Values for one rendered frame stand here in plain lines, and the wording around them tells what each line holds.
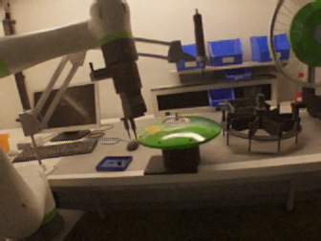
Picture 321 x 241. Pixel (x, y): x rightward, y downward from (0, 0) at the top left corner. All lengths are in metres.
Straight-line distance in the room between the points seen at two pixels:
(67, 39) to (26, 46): 0.11
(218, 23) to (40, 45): 1.27
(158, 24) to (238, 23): 0.57
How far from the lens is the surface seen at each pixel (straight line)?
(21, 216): 0.65
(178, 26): 1.70
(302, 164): 0.91
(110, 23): 0.60
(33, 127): 1.02
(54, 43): 0.72
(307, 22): 1.23
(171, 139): 0.71
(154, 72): 1.70
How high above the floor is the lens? 1.32
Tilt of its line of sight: 16 degrees down
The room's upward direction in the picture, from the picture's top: 8 degrees counter-clockwise
